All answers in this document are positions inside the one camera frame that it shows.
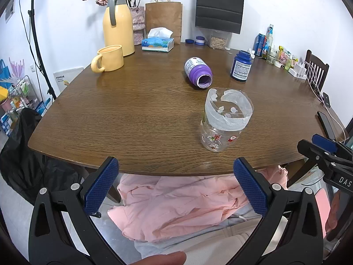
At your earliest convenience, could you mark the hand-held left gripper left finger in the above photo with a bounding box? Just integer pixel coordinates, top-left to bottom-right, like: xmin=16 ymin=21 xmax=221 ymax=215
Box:
xmin=28 ymin=156 xmax=127 ymax=265

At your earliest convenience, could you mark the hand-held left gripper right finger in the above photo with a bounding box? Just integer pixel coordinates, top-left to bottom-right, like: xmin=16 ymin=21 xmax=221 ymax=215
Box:
xmin=233 ymin=157 xmax=327 ymax=265

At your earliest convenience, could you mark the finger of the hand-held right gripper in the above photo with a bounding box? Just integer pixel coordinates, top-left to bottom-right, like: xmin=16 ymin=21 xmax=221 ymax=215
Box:
xmin=297 ymin=139 xmax=336 ymax=172
xmin=312 ymin=134 xmax=353 ymax=158

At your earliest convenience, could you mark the purple cup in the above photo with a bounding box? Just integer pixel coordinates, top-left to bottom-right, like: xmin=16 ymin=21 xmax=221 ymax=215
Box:
xmin=184 ymin=57 xmax=213 ymax=89

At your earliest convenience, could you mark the clear plastic cup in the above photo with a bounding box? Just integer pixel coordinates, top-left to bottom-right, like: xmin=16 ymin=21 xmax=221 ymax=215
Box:
xmin=200 ymin=87 xmax=254 ymax=152

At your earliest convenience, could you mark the person's left hand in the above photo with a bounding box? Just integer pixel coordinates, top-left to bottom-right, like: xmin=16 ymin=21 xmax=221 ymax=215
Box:
xmin=135 ymin=251 xmax=187 ymax=265

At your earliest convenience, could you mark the black phone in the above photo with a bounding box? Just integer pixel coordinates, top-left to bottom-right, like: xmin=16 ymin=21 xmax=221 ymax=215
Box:
xmin=317 ymin=111 xmax=337 ymax=141

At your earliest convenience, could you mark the pink cloth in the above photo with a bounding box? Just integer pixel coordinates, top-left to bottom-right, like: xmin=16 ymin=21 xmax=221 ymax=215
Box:
xmin=107 ymin=166 xmax=289 ymax=243

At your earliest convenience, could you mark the wooden chair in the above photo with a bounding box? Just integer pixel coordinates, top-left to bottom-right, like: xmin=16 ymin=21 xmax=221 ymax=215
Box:
xmin=304 ymin=50 xmax=330 ymax=94

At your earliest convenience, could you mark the white power strip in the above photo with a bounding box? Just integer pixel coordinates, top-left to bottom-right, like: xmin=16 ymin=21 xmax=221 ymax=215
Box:
xmin=288 ymin=62 xmax=308 ymax=80

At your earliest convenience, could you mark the black cloth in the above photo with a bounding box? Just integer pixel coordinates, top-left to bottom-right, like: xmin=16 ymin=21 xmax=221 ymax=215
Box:
xmin=0 ymin=107 xmax=83 ymax=206

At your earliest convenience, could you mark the clear glass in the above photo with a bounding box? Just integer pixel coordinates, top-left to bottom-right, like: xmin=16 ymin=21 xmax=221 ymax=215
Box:
xmin=266 ymin=45 xmax=278 ymax=64

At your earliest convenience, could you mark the blue bottle with label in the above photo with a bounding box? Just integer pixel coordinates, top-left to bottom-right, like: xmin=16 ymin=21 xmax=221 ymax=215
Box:
xmin=230 ymin=50 xmax=253 ymax=82

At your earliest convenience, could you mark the white board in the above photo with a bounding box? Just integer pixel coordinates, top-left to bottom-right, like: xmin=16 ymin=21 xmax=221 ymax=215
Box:
xmin=53 ymin=66 xmax=84 ymax=93

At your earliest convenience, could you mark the glass bottle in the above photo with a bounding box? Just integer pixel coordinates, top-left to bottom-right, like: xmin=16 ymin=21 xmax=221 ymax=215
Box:
xmin=263 ymin=24 xmax=275 ymax=59

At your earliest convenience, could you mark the blue carton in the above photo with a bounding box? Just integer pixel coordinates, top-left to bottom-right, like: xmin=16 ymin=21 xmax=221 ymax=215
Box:
xmin=254 ymin=33 xmax=267 ymax=56

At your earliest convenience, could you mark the storage rack with goods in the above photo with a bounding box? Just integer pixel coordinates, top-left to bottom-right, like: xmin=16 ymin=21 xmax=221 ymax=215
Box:
xmin=0 ymin=75 xmax=45 ymax=137

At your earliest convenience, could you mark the yellow mug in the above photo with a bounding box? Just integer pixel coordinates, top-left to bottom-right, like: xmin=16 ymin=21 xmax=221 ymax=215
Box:
xmin=91 ymin=45 xmax=125 ymax=74

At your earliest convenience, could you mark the clear snack container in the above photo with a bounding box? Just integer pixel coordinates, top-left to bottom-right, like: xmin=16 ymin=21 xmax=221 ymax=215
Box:
xmin=208 ymin=29 xmax=231 ymax=50

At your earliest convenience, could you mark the blue bag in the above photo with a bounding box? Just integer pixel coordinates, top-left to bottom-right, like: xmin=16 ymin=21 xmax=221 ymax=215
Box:
xmin=0 ymin=59 xmax=13 ymax=89

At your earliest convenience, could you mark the tissue box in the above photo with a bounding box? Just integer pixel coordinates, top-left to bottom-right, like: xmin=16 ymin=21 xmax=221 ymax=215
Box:
xmin=141 ymin=28 xmax=174 ymax=53

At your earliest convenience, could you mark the black lamp stand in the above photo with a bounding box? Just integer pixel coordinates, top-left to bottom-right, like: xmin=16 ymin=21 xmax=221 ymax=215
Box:
xmin=28 ymin=0 xmax=58 ymax=101

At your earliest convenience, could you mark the yellow thermos jug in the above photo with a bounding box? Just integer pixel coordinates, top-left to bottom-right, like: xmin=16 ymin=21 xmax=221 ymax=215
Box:
xmin=103 ymin=0 xmax=135 ymax=57

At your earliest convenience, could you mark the pink vase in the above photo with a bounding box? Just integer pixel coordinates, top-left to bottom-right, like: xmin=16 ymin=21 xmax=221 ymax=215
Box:
xmin=130 ymin=6 xmax=146 ymax=45

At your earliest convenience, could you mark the black paper bag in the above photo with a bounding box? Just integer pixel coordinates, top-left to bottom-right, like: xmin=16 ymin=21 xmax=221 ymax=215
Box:
xmin=195 ymin=0 xmax=245 ymax=35

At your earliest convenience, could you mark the brown paper bag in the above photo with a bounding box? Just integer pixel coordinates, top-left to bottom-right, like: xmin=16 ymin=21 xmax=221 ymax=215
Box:
xmin=145 ymin=0 xmax=183 ymax=45

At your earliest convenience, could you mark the wall switch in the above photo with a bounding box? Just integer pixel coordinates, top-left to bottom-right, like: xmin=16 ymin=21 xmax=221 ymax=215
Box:
xmin=4 ymin=0 xmax=15 ymax=23

